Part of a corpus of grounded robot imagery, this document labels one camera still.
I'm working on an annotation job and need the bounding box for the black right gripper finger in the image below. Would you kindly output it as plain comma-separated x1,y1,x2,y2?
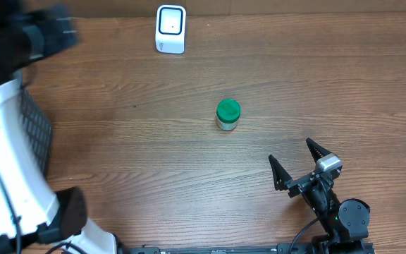
306,138,331,162
269,155,293,191

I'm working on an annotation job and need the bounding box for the green lid jar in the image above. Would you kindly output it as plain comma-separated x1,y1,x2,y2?
216,99,241,131

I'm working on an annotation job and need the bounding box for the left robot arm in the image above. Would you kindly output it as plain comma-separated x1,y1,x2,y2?
0,1,124,253

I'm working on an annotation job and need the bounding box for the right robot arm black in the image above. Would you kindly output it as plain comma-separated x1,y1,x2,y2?
269,138,375,254

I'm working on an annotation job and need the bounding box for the white barcode scanner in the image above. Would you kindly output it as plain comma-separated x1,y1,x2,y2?
155,4,187,54

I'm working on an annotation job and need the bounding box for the grey plastic shopping basket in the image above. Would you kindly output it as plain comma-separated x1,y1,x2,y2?
0,90,59,253

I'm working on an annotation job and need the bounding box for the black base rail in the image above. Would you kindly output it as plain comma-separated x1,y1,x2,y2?
123,243,376,254

